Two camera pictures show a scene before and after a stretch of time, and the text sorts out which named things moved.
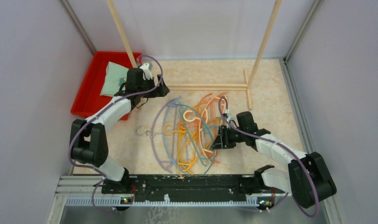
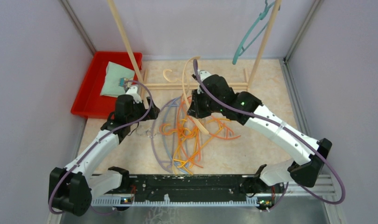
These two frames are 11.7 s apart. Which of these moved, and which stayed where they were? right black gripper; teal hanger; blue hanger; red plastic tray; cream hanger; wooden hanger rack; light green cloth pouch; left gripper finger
Moved: left gripper finger; right black gripper; teal hanger; cream hanger
Stayed: wooden hanger rack; light green cloth pouch; red plastic tray; blue hanger
